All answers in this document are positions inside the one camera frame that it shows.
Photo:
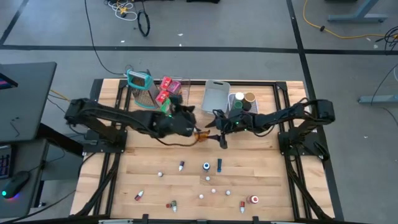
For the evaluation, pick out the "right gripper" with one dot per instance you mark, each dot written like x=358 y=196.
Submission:
x=228 y=124

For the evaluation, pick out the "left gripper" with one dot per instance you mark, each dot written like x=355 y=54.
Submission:
x=183 y=124

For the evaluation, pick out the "brown snack packet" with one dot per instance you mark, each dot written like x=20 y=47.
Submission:
x=202 y=136

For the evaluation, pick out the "grey plastic bin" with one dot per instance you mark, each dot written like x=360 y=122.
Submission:
x=214 y=99

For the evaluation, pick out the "green lid herb jar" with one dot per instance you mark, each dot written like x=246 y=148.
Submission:
x=238 y=104

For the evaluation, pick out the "blue cylindrical tube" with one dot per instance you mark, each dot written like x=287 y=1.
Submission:
x=219 y=165

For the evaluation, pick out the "blue colouring bottle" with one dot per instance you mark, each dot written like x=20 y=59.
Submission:
x=206 y=166

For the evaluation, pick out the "black lid orange spice jar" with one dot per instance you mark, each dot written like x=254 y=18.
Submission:
x=247 y=106

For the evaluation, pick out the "white lid spice jar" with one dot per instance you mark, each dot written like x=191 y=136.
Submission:
x=239 y=96

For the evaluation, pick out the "white perforated basket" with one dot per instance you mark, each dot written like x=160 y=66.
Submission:
x=255 y=107

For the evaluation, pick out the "red lid spice jar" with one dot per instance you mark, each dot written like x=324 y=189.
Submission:
x=254 y=199

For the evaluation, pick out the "red food colouring bottle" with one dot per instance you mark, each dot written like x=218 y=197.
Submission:
x=242 y=207
x=139 y=195

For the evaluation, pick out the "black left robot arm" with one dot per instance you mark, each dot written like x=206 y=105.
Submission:
x=109 y=116

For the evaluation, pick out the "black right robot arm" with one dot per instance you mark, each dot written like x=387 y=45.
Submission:
x=280 y=116

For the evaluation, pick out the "clear plastic bin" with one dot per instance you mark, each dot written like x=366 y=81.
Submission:
x=185 y=93

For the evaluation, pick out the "green spice box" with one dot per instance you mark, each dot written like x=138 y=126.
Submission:
x=165 y=107

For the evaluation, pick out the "smoked paprika tin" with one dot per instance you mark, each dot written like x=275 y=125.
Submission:
x=174 y=87

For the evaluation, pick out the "red spice tin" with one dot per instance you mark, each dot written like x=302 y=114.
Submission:
x=165 y=83

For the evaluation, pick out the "brown lid spice jar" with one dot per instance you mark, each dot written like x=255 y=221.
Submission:
x=249 y=97

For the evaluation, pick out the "green food colouring bottle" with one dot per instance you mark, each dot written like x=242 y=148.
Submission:
x=174 y=205

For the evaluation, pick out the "black desk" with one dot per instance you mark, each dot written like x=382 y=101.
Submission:
x=28 y=102

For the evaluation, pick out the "grey desk foot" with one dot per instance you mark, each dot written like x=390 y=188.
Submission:
x=379 y=99

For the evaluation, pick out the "desk with grey legs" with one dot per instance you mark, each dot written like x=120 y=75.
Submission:
x=357 y=18

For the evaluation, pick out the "black computer mouse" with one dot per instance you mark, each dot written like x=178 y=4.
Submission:
x=17 y=183

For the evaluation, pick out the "monitor screen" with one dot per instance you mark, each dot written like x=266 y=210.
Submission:
x=6 y=81

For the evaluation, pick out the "black keyboard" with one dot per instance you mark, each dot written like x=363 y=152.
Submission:
x=4 y=161

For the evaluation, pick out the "grey side desk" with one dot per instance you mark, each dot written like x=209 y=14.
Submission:
x=18 y=205

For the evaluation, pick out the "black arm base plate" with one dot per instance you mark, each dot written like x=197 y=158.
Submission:
x=88 y=147
x=283 y=149

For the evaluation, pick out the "black table frame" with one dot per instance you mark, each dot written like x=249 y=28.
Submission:
x=96 y=90

